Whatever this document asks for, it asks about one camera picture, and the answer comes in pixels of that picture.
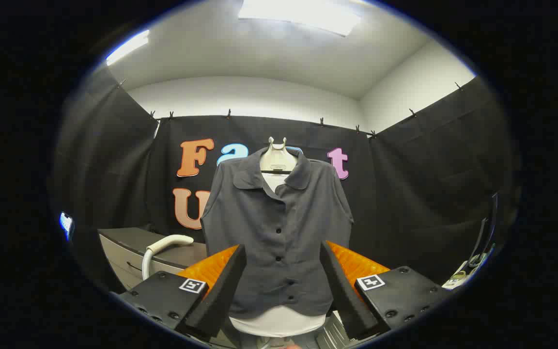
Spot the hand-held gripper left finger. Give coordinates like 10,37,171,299
114,244,247,342

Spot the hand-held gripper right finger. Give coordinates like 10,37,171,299
320,241,451,340

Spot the grey button-up shirt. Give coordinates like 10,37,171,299
200,147,355,319

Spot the grey ribbed object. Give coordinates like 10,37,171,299
317,310,357,349

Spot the grey drawer cabinet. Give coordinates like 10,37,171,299
97,227,208,291

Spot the white power strip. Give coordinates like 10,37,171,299
443,262,478,290

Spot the white mannequin form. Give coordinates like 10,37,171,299
230,137,327,338

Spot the bright bluish screen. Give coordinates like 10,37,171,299
59,211,74,241

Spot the narrow ceiling light strip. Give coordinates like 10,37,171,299
106,29,150,66

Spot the wide ceiling light panel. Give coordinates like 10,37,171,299
238,0,362,37

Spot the black hanging cable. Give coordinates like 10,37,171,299
468,193,498,267

